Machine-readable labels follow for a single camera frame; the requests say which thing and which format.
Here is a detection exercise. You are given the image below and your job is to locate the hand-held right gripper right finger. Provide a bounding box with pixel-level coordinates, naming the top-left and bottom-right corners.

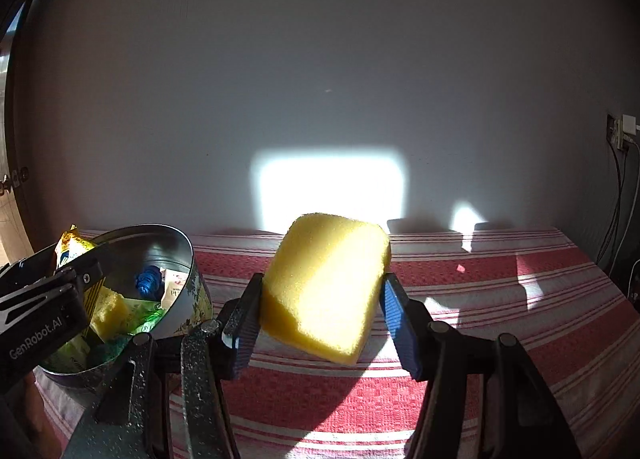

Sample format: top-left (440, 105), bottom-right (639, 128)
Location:
top-left (379, 273), bottom-right (582, 459)

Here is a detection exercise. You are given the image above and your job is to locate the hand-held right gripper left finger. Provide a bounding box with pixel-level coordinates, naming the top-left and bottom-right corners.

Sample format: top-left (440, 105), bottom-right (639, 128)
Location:
top-left (62, 273), bottom-right (265, 459)

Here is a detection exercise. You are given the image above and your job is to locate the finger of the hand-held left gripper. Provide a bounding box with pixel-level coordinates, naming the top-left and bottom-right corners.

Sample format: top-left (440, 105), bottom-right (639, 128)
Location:
top-left (55, 259), bottom-right (105, 287)
top-left (0, 242), bottom-right (57, 285)

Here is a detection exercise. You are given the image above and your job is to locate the yellow seasoning packet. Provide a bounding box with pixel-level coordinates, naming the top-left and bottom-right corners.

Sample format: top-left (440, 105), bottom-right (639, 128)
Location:
top-left (54, 225), bottom-right (103, 312)

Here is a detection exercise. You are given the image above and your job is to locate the blue knotted bundle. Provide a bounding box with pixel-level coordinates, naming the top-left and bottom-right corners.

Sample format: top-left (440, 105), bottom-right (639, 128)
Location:
top-left (134, 265), bottom-right (163, 297)

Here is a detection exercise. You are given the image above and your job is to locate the large green tissue packet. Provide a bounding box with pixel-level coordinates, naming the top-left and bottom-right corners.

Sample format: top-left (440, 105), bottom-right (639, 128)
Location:
top-left (120, 299), bottom-right (168, 337)

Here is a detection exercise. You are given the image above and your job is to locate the brown and white packet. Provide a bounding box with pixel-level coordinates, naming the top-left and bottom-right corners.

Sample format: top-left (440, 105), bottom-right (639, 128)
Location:
top-left (160, 271), bottom-right (191, 310)

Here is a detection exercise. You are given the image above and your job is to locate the plain yellow sponge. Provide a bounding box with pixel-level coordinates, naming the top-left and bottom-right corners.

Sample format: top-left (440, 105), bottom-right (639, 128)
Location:
top-left (259, 212), bottom-right (392, 367)

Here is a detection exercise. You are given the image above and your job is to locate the round metal cookie tin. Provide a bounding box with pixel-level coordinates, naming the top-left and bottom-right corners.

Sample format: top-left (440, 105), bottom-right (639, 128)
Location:
top-left (37, 224), bottom-right (216, 390)

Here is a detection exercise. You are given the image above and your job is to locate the red striped tablecloth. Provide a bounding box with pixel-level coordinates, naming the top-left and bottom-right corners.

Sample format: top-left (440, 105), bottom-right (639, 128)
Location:
top-left (35, 228), bottom-right (640, 459)

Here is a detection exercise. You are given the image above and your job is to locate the metal door latch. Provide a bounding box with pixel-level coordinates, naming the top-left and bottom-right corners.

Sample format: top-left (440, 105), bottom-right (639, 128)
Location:
top-left (0, 166), bottom-right (30, 194)

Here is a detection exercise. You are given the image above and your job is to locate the white cable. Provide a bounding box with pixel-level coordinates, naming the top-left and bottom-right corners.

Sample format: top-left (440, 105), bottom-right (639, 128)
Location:
top-left (607, 136), bottom-right (640, 290)

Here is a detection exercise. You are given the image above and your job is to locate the black cable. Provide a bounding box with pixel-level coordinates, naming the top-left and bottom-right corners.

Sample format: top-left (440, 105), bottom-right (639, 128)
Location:
top-left (595, 144), bottom-right (623, 270)

